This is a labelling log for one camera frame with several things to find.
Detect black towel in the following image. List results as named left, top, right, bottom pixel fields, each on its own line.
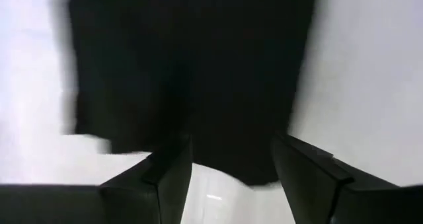
left=62, top=0, right=318, bottom=187

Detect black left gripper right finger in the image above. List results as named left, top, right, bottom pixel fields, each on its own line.
left=270, top=132, right=423, bottom=224

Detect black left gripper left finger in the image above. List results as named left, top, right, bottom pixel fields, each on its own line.
left=0, top=131, right=194, bottom=224

